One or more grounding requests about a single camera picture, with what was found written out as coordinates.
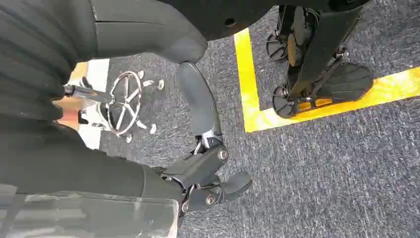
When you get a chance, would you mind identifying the translucent plastic cover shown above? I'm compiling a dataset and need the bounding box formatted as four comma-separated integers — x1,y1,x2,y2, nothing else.
0,183,180,238

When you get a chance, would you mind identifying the white panel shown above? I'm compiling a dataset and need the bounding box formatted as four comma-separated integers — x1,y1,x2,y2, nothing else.
78,58,111,150

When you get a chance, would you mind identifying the orange board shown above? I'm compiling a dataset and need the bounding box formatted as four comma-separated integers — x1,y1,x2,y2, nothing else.
52,61,89,130

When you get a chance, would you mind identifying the ribbed grey right arm sleeve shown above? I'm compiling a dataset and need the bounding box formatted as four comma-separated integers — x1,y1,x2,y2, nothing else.
0,0,97,121

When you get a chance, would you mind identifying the black robot leg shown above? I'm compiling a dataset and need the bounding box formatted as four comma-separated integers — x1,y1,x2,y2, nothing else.
265,4,321,68
271,5,375,119

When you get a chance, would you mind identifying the chrome base stool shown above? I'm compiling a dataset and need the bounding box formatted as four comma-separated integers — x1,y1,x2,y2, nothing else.
63,69,165,144

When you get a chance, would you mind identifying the black robot body shell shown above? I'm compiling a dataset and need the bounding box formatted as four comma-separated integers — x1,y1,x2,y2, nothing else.
157,0,373,42

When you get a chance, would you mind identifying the black robot right leg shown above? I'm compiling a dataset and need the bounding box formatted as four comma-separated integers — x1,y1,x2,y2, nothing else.
271,5,375,119

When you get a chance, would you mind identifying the yellow floor tape strip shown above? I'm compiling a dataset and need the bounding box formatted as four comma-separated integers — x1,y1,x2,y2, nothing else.
244,66,420,134
233,27,264,134

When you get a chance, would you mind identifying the black robot left leg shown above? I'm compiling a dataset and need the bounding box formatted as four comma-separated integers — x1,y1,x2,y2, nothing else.
265,4,321,68

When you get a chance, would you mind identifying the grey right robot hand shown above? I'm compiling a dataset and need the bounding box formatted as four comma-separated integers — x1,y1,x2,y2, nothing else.
0,0,253,228

